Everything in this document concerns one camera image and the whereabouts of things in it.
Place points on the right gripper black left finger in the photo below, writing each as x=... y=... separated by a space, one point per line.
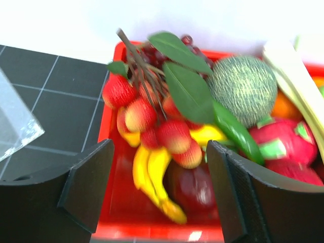
x=60 y=203

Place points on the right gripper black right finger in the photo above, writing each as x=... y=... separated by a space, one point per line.
x=256 y=204

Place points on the toy cherry bunch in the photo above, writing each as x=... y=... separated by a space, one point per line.
x=141 y=91

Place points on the red plastic food tray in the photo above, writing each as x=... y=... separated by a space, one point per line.
x=127 y=213

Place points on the clear zip bag on mat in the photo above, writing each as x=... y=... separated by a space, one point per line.
x=19 y=126

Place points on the dark red toy apple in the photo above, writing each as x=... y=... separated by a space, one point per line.
x=192 y=190

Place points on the pink toy dragon fruit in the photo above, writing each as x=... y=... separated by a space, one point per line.
x=285 y=140

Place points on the green toy pea pod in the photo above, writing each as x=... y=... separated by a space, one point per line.
x=237 y=133

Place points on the yellow toy banana bunch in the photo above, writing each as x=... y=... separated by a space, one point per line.
x=150 y=165

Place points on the orange toy carrot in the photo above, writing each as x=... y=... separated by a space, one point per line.
x=284 y=108

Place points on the green toy melon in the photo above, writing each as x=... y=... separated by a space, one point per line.
x=246 y=86

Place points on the toy celery stalk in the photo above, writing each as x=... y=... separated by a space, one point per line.
x=296 y=83

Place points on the dark purple toy grapes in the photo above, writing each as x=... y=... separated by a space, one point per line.
x=165 y=46

